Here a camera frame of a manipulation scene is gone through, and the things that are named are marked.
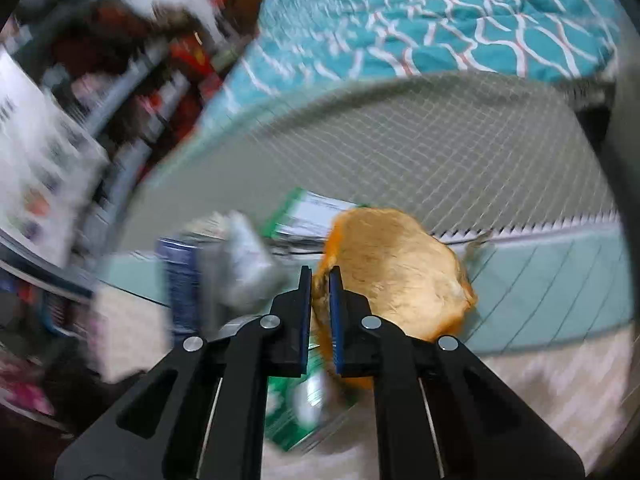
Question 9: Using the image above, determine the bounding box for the green plastic wrapper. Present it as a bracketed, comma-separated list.
[262, 345, 361, 453]

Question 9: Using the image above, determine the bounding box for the beige chevron bed mat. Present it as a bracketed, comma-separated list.
[95, 72, 631, 480]

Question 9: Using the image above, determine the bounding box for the red box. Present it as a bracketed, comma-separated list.
[169, 32, 212, 78]

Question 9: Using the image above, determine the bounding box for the green white paper packet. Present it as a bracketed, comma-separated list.
[265, 187, 366, 256]

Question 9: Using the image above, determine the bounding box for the dark blue carton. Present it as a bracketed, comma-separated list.
[157, 237, 201, 341]

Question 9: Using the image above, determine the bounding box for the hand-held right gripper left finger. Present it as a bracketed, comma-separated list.
[54, 265, 313, 480]

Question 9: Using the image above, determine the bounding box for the teal patterned quilt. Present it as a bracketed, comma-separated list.
[200, 0, 621, 126]

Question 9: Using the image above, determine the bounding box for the silver foil packet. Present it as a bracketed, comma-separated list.
[200, 210, 288, 321]

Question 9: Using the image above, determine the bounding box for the white printed board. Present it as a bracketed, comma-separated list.
[0, 52, 111, 266]

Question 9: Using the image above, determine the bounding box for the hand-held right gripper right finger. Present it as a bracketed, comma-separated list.
[327, 266, 586, 480]

